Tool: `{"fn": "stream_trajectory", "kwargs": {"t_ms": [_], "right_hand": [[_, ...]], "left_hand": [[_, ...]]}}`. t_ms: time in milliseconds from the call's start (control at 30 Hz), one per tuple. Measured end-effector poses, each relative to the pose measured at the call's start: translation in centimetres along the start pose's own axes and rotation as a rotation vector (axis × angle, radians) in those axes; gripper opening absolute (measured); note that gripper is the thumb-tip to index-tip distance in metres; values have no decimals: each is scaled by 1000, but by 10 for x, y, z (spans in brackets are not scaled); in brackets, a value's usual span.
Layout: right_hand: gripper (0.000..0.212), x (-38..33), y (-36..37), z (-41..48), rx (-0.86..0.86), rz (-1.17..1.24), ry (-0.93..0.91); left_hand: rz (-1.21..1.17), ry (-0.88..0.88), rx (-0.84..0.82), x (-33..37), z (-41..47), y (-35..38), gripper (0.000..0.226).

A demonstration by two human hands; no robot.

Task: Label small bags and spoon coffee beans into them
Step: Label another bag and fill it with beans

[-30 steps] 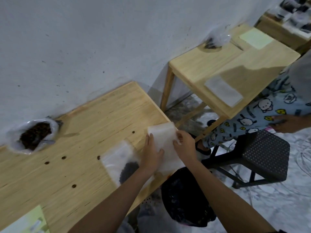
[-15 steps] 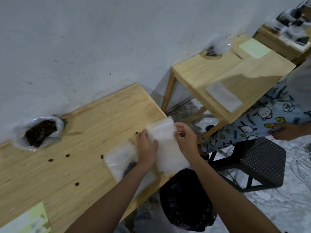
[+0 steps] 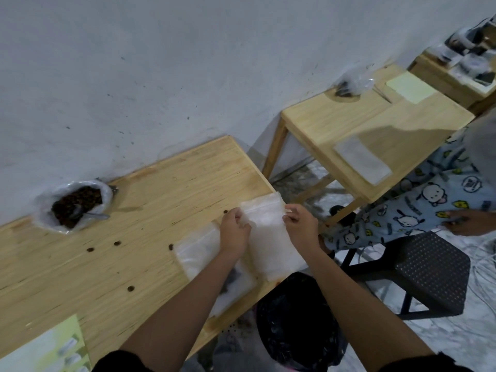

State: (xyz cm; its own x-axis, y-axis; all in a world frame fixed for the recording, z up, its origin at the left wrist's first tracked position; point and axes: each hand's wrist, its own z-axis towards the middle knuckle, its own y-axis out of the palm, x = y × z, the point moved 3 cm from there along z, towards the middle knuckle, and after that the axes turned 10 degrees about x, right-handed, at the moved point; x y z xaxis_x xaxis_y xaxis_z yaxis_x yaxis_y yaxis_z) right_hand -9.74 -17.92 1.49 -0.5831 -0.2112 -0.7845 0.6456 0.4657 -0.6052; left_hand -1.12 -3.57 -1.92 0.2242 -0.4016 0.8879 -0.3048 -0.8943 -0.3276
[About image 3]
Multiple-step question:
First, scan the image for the person's left hand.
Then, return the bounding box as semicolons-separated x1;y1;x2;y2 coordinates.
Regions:
219;207;253;264

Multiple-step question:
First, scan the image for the person's right hand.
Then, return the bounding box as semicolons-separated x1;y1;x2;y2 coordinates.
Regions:
282;203;320;264

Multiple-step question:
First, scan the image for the large clear plastic bag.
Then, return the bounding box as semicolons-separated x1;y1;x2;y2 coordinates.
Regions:
34;178;114;235

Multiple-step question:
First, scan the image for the person's left forearm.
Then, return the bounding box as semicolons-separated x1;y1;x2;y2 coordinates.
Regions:
120;250;249;372

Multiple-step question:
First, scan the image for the person's right forearm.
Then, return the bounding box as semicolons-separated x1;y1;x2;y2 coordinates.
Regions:
306;251;439;365

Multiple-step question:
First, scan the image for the person's black shirt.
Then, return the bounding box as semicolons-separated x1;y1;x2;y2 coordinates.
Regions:
91;349;475;372

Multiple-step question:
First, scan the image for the small black floor object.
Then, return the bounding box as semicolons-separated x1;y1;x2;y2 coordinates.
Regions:
328;205;357;226

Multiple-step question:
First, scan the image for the black trash bin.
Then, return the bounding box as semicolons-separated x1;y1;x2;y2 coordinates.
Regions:
255;271;348;372

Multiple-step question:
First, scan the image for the light wooden side table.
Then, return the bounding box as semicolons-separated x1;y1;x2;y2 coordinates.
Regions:
261;65;476;229

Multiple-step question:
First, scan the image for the black plastic stool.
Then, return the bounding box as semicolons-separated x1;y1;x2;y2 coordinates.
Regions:
340;231;472;321

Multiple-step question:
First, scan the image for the thin metal spoon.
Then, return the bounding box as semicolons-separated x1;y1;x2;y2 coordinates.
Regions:
373;85;393;104

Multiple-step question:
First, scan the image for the pale yellow label sheet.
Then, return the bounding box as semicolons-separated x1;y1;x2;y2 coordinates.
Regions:
385;70;438;105
0;314;92;372

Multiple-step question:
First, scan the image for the cluttered wooden table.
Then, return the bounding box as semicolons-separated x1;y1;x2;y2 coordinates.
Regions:
408;50;496;115

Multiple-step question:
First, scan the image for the bluish plastic wrap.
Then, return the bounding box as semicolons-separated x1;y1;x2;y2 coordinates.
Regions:
458;54;491;76

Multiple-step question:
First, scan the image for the grey black headset device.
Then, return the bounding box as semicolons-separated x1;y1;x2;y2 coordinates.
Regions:
444;26;485;55

